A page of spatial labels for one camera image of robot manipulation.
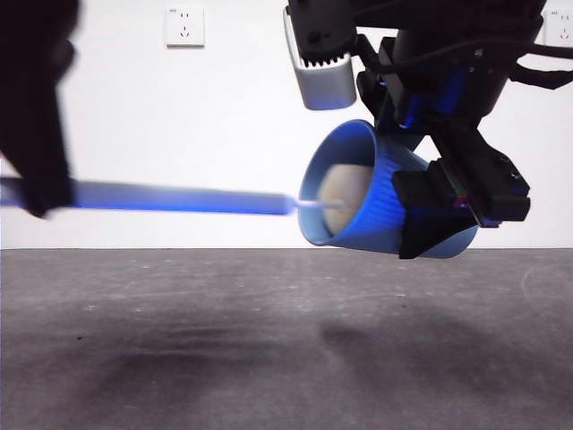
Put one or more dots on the white wall socket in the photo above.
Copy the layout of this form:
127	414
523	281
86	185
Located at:
185	27
559	27

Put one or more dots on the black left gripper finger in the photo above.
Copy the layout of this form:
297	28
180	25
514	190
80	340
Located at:
36	134

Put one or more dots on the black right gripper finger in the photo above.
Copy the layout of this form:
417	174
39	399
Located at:
430	215

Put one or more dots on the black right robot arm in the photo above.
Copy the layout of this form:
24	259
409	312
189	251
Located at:
447	18

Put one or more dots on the blue ribbed plastic cup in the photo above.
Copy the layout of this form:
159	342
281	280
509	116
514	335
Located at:
385	210

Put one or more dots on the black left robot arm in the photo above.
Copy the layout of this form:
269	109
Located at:
31	18

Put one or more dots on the pale grey right camera box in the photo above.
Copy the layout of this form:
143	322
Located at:
327	87

